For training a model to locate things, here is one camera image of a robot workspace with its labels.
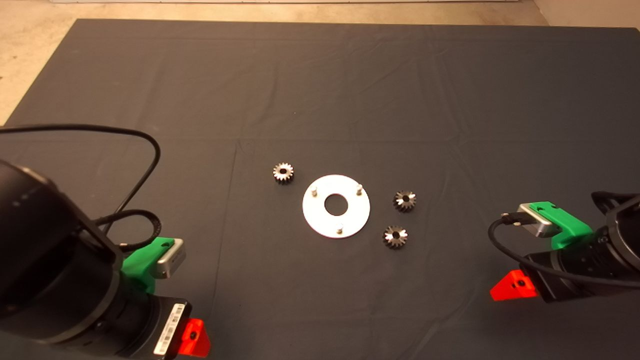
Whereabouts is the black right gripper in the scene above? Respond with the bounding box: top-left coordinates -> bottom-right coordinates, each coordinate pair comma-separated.
490,231 -> 626,303

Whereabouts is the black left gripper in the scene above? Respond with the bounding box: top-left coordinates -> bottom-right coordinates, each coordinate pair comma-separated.
102,280 -> 211,360

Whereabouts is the small steel planetary gear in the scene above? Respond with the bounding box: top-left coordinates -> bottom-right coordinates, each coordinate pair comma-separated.
273,162 -> 295,185
393,190 -> 417,213
382,225 -> 409,249

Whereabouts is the round metal carrier plate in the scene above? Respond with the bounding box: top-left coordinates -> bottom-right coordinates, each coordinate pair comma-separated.
302,174 -> 371,239

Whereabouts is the dark grey table cloth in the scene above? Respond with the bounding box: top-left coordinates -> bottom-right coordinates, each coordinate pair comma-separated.
0,19 -> 640,360

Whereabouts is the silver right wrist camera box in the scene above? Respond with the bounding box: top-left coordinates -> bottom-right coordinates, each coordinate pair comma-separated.
518,203 -> 562,239

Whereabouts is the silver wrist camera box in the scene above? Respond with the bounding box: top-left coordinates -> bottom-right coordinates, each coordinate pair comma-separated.
518,203 -> 562,239
156,238 -> 187,280

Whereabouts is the green right camera mount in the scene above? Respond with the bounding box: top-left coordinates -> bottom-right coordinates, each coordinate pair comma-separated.
530,201 -> 594,251

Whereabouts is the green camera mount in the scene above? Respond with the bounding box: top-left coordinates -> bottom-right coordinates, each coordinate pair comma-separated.
121,237 -> 176,296
530,201 -> 594,251

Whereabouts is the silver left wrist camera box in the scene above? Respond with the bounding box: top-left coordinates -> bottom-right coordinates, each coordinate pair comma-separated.
156,238 -> 187,280

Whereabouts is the green left camera mount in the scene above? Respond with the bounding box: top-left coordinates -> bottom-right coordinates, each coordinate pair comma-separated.
121,237 -> 176,296

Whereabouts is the black left camera cable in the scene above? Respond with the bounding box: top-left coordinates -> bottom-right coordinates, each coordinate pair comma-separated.
0,124 -> 163,251

